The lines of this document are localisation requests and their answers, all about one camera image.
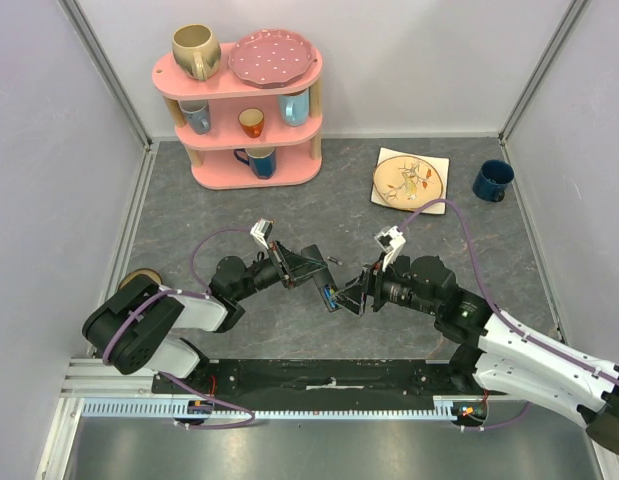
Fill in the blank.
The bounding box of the pink polka dot plate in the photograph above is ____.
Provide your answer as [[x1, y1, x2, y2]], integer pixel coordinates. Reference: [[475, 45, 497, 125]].
[[228, 28, 317, 89]]

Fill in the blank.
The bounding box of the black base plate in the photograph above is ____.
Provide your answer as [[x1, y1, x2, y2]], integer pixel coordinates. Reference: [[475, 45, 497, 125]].
[[151, 357, 509, 412]]

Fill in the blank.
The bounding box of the pink three-tier shelf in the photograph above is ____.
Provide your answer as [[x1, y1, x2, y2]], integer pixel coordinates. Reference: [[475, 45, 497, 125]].
[[152, 43, 323, 190]]

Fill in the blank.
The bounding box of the white square plate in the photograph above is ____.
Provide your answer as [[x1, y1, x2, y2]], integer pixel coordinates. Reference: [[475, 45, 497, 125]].
[[370, 147, 450, 208]]

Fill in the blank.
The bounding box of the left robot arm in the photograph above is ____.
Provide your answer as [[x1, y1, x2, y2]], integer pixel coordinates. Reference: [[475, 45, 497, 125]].
[[82, 241, 328, 393]]

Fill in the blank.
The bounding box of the beige ceramic mug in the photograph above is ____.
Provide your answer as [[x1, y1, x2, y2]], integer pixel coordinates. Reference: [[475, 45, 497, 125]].
[[172, 24, 222, 82]]

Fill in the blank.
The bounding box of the blue battery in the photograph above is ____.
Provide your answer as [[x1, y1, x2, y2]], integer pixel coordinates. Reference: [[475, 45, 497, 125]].
[[324, 285, 335, 307]]

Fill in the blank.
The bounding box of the light blue mug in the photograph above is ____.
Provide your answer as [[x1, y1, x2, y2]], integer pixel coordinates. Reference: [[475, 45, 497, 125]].
[[278, 89, 310, 127]]

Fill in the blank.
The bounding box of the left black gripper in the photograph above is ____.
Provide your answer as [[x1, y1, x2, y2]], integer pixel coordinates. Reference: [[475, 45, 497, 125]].
[[234, 239, 328, 301]]

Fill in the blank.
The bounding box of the grey-blue mug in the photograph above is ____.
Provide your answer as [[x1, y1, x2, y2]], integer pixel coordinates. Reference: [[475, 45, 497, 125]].
[[179, 100, 211, 135]]

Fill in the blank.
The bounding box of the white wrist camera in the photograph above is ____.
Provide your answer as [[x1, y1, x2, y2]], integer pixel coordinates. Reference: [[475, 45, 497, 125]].
[[374, 226, 406, 272], [250, 219, 274, 251]]

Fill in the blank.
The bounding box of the orange cup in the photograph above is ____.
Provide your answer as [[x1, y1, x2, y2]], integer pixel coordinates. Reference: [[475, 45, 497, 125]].
[[238, 108, 265, 138]]

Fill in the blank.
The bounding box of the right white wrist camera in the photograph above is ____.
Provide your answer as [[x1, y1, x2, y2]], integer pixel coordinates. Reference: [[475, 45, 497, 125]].
[[374, 226, 406, 272]]

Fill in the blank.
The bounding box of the aluminium cable duct rail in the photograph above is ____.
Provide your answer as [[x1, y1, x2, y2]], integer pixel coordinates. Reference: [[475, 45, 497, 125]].
[[81, 398, 483, 421]]

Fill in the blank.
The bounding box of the navy blue cup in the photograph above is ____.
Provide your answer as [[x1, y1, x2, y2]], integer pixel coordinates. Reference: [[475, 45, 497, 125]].
[[472, 159, 515, 203]]

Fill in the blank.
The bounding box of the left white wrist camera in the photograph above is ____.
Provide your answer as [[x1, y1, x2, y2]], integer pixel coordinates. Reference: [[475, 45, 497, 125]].
[[250, 219, 274, 251]]

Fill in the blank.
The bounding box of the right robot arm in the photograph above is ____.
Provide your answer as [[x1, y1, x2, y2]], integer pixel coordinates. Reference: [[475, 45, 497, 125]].
[[333, 256, 619, 455]]

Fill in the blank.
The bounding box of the brown ceramic bowl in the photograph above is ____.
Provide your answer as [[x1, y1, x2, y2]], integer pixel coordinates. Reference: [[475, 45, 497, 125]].
[[117, 268, 163, 290]]

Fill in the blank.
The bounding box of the round beige painted plate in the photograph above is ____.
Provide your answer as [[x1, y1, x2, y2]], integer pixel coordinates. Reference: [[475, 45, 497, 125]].
[[373, 155, 444, 211]]

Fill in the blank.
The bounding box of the dark blue mug on shelf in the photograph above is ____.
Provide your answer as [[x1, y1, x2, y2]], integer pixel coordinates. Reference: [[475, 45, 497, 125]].
[[233, 147, 277, 179]]

